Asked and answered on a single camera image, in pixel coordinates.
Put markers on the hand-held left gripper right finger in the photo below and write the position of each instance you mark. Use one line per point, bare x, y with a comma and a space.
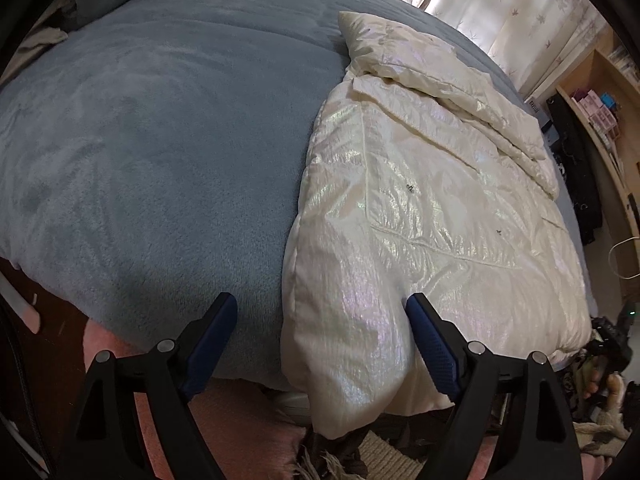
435, 350

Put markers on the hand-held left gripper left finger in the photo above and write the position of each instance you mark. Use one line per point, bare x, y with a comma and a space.
207, 355

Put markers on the white shiny puffer jacket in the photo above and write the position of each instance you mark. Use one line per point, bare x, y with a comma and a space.
425, 210

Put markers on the person's right hand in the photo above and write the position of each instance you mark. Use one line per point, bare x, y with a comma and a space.
616, 390

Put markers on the pink fleece cloth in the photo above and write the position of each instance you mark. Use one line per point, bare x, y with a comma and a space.
240, 410

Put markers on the beige woven mat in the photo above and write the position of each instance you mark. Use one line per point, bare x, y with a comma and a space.
390, 455

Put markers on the grey-blue fleece blanket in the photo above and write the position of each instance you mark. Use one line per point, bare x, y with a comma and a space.
150, 160

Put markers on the stack of pink boxes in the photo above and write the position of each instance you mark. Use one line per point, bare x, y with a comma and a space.
597, 117

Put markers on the blue box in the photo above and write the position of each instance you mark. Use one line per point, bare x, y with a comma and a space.
607, 100

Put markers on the wooden shelf unit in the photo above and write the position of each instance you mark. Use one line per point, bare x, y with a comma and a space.
597, 65

